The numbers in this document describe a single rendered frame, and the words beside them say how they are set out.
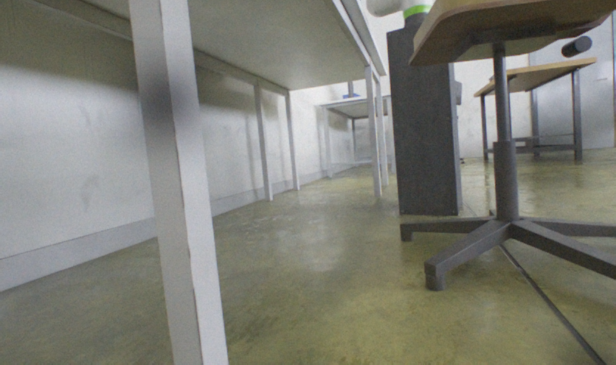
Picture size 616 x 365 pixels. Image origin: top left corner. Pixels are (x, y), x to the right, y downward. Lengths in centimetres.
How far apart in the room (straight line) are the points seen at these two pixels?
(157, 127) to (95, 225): 106
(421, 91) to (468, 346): 101
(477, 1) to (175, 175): 62
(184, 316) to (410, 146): 113
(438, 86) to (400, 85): 16
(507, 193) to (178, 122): 76
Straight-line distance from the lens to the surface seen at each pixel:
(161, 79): 35
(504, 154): 86
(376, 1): 156
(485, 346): 56
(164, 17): 36
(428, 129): 133
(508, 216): 89
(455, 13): 70
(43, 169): 130
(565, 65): 382
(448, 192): 134
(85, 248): 136
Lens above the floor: 30
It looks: 3 degrees down
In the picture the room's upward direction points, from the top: 5 degrees counter-clockwise
